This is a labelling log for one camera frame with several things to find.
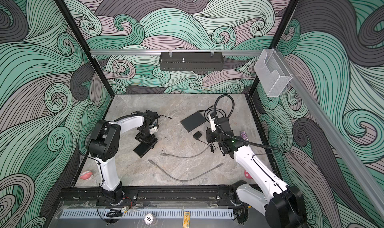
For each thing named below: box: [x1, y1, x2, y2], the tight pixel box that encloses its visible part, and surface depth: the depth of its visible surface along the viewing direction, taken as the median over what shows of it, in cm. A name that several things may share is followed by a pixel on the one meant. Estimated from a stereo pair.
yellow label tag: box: [182, 211, 191, 228], surface depth 68 cm
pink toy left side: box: [80, 170, 93, 180], surface depth 78 cm
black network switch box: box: [133, 142, 152, 159], surface depth 90 cm
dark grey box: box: [180, 111, 207, 133], surface depth 106 cm
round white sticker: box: [144, 213, 154, 225], surface depth 64 cm
